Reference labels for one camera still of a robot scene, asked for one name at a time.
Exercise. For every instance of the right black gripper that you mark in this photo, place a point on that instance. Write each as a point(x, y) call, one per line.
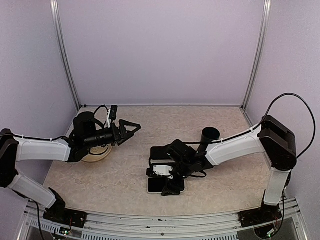
point(169, 187)

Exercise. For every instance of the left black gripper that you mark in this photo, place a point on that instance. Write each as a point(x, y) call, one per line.
point(124, 134)

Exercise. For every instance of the clear white phone case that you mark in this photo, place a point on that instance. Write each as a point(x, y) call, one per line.
point(165, 186)

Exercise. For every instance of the black phone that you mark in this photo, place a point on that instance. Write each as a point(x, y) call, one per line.
point(157, 185)

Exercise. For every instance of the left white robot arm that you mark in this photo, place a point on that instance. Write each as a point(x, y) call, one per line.
point(88, 133)

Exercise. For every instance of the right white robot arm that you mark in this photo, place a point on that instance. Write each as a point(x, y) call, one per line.
point(178, 160)

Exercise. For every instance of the beige round plate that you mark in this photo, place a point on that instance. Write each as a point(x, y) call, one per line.
point(97, 154)

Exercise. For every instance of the dark green mug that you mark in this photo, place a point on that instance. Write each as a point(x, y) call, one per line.
point(208, 135)

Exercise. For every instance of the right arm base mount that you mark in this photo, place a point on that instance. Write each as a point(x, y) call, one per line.
point(263, 214)

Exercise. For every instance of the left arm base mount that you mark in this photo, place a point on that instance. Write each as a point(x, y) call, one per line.
point(58, 213)

